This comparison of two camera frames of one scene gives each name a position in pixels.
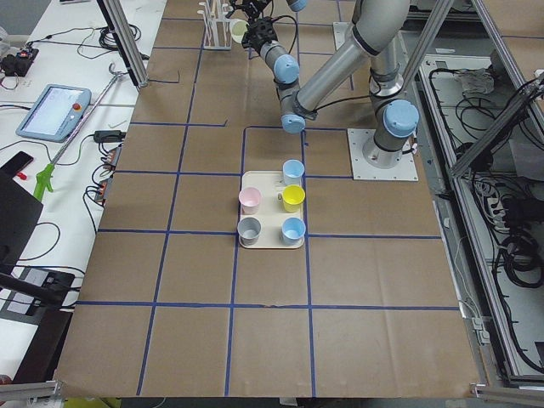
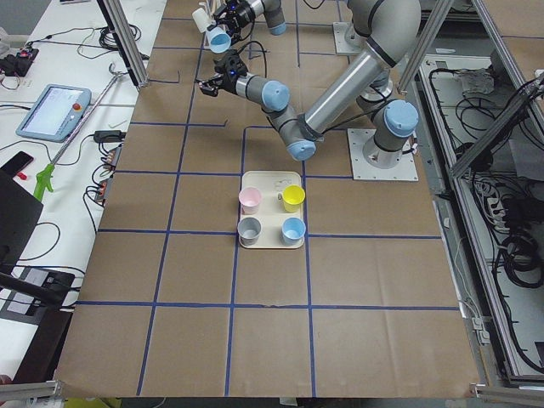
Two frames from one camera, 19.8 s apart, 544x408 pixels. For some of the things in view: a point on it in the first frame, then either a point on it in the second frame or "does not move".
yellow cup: (292, 196) does not move
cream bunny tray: (271, 213) does not move
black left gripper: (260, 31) -> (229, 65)
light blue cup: (292, 172) -> (218, 39)
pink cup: (249, 199) does not move
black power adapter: (107, 136) does not move
